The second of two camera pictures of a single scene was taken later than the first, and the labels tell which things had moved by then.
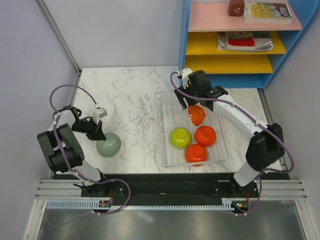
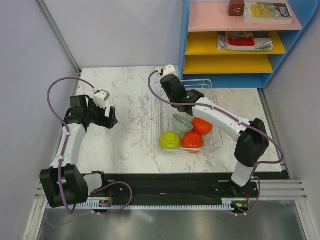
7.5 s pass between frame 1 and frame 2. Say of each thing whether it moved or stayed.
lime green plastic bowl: moved
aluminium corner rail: stayed
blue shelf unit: stayed
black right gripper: moved
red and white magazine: stayed
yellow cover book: stayed
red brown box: stayed
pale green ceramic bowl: moved
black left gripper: moved
